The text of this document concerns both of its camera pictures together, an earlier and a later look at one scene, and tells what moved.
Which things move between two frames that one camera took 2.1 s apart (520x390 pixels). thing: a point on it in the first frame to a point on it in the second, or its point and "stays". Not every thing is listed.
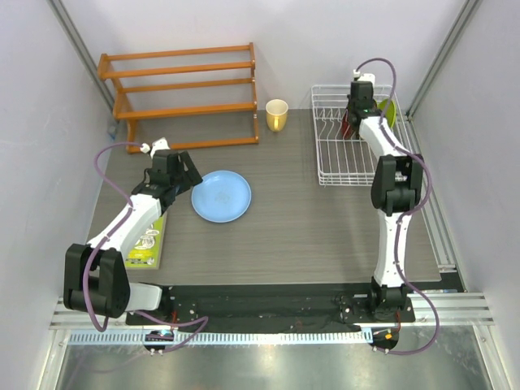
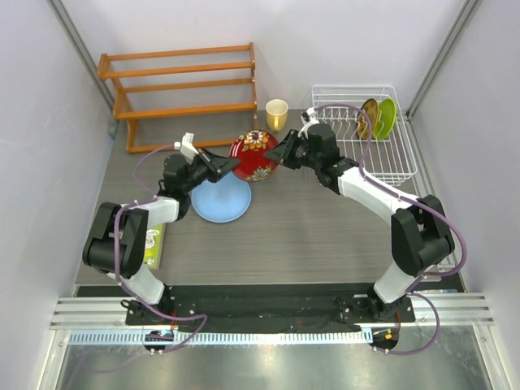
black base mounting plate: [264, 308] stays
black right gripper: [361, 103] to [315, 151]
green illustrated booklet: [145, 250] stays
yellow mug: [276, 114] stays
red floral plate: [347, 132] to [249, 148]
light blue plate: [222, 197] stays
